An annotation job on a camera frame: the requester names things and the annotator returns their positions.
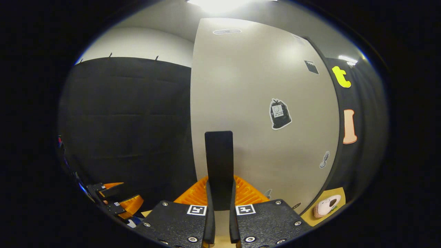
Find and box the large ceiling light panel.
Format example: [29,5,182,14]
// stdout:
[186,0,279,14]

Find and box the black backdrop cloth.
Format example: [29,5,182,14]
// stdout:
[57,57,390,221]

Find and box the light grey cabinet door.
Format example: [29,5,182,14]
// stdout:
[189,17,341,238]

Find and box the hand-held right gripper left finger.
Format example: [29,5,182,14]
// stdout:
[134,176,216,248]

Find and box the small ceiling light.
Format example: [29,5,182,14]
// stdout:
[338,55,359,66]

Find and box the black cabinet door handle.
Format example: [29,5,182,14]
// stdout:
[204,131,234,211]

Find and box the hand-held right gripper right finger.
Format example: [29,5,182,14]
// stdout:
[229,176,312,248]

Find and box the dark grey cabinet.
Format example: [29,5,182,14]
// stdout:
[295,34,345,216]

